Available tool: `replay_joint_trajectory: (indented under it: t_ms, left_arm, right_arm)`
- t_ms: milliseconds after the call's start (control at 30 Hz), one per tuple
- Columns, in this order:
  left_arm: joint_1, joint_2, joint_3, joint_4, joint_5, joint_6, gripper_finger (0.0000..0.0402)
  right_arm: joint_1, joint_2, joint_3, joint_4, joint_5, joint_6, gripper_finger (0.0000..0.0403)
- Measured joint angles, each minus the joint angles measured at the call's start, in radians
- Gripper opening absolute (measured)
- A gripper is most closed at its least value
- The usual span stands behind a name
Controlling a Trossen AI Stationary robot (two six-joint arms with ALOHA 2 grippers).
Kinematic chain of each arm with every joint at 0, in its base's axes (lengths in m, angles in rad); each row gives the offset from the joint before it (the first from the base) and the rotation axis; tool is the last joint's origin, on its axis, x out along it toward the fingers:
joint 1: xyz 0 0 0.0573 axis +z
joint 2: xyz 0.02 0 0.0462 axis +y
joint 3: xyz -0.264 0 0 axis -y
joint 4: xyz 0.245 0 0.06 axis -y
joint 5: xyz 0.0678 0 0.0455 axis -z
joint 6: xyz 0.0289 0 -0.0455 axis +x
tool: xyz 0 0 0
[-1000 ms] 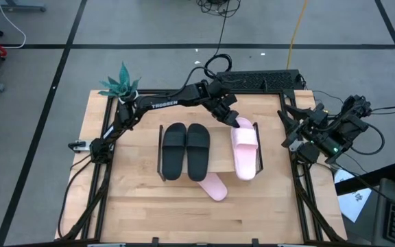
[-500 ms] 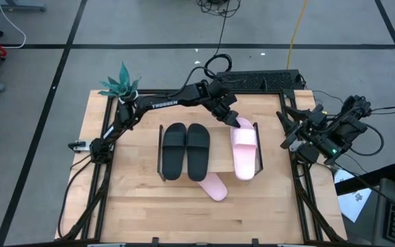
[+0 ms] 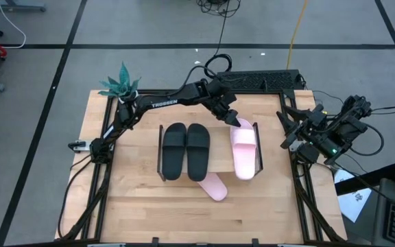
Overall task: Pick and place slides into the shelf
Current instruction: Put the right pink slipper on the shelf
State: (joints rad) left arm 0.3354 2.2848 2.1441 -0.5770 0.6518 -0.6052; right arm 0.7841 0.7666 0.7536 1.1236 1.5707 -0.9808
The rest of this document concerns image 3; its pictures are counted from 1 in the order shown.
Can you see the white paper sheet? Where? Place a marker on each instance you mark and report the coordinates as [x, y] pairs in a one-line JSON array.
[[352, 206]]

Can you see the pink slide sandal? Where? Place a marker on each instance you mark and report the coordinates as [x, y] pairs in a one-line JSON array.
[[243, 154], [216, 190]]

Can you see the black table clamp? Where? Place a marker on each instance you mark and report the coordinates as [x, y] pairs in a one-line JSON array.
[[255, 241], [155, 241]]

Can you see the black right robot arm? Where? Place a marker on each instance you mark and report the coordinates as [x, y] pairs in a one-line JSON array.
[[352, 127]]

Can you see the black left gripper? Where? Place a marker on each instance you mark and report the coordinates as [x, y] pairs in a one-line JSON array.
[[225, 103]]

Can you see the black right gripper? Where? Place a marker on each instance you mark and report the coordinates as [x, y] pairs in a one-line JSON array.
[[310, 137]]

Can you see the black desk edge bar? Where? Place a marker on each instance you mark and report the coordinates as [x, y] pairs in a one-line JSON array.
[[365, 180]]

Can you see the black perforated computer box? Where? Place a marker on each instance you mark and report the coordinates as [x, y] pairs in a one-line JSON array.
[[269, 80]]

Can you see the black slide sandal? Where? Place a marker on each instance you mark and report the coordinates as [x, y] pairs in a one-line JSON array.
[[197, 154], [174, 154]]

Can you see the green plant in white pot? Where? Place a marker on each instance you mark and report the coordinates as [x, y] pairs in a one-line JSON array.
[[122, 82]]

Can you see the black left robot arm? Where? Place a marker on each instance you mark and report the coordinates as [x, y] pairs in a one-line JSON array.
[[183, 96]]

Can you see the wooden shelf with black frame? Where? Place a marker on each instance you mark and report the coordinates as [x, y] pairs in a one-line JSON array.
[[219, 151]]

